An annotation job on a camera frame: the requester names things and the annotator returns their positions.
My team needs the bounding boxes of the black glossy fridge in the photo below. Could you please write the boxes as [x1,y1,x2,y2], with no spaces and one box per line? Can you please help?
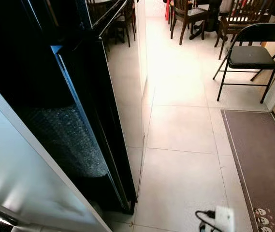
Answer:
[0,0,138,215]

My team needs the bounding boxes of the dark wooden dining chair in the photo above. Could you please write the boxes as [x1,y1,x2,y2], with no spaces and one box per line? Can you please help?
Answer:
[116,2,136,48]
[215,0,274,59]
[170,0,206,45]

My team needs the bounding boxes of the white fridge door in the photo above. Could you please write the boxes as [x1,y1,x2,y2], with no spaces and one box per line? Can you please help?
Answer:
[0,72,111,232]

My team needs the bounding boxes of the brown floor mat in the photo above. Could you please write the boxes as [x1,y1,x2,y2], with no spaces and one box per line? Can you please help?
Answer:
[221,109,275,232]

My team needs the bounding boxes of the black folding chair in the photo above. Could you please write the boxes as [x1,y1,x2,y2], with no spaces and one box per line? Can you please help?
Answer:
[213,23,275,103]

